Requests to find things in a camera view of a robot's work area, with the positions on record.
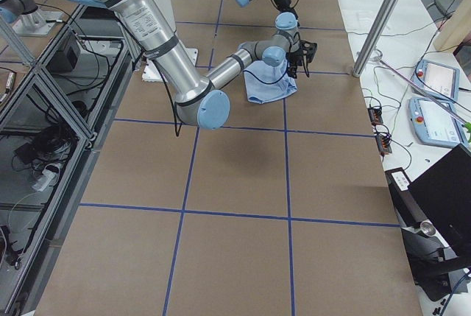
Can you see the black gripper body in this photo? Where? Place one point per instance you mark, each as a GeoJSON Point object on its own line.
{"type": "Point", "coordinates": [283, 3]}
{"type": "Point", "coordinates": [295, 59]}

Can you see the small red black circuit board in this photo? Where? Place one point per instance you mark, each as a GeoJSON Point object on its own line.
{"type": "Point", "coordinates": [375, 115]}

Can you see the aluminium frame post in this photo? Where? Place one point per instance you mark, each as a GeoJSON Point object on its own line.
{"type": "Point", "coordinates": [373, 36]}

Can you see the black laptop computer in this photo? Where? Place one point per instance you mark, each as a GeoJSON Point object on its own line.
{"type": "Point", "coordinates": [434, 210]}

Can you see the lower blue teach pendant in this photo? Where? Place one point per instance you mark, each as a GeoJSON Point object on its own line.
{"type": "Point", "coordinates": [433, 125]}

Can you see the upper blue teach pendant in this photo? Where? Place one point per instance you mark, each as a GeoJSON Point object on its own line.
{"type": "Point", "coordinates": [437, 80]}

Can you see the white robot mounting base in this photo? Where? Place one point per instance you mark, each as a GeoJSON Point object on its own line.
{"type": "Point", "coordinates": [151, 73]}

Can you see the blue teach pendant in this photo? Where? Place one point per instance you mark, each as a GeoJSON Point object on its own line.
{"type": "Point", "coordinates": [437, 80]}
{"type": "Point", "coordinates": [433, 125]}

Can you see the light blue t-shirt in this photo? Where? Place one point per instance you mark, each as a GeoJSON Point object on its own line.
{"type": "Point", "coordinates": [266, 84]}

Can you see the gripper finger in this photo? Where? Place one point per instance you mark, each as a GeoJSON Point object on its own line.
{"type": "Point", "coordinates": [306, 69]}
{"type": "Point", "coordinates": [293, 72]}

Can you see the aluminium frame side rack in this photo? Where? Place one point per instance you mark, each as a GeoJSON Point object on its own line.
{"type": "Point", "coordinates": [55, 114]}

